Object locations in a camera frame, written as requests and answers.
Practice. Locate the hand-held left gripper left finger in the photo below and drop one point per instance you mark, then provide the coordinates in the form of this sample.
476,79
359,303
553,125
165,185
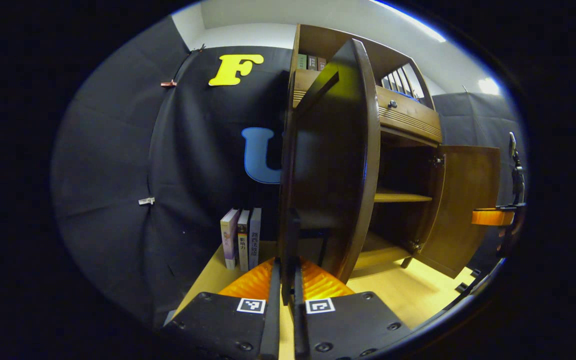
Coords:
274,320

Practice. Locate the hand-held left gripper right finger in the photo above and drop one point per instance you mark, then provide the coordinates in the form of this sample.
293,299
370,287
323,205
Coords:
300,325

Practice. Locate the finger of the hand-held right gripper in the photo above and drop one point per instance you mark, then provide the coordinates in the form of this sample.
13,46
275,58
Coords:
493,217

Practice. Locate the wooden cabinet door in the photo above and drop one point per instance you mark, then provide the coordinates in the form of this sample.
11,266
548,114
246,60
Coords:
463,205
333,165

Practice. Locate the wooden double-door shoe cabinet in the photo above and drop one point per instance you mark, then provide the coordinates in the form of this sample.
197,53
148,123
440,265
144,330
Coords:
403,170

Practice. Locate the white and brown book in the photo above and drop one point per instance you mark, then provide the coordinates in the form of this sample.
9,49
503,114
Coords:
243,245

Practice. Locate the grey book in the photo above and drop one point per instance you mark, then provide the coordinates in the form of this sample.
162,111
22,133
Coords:
255,237

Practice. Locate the purple and white book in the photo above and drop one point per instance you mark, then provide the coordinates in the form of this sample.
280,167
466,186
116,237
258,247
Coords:
229,240

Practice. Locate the small ceiling light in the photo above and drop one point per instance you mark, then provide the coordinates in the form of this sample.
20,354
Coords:
488,86

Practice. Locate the wooden drawer with black knob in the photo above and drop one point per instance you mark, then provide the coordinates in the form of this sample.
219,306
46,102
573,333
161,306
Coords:
410,117

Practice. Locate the blue folded towel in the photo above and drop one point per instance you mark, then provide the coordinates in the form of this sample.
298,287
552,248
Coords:
407,94

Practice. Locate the small white clip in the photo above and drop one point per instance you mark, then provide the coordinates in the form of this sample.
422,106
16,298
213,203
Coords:
146,201

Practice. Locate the black backdrop cloth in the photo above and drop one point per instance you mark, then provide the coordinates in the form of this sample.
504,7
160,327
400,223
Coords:
118,190

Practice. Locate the reddish-brown book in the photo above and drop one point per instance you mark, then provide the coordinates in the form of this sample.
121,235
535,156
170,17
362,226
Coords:
321,63

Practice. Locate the grey-brown book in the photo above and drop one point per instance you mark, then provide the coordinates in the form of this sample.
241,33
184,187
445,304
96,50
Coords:
312,62

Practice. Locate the green book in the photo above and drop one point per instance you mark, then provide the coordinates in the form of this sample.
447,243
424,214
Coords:
302,61

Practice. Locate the small reddish clip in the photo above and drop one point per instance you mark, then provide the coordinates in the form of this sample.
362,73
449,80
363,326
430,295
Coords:
168,83

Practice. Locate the small black clip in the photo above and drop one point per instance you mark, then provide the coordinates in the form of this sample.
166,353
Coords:
199,49

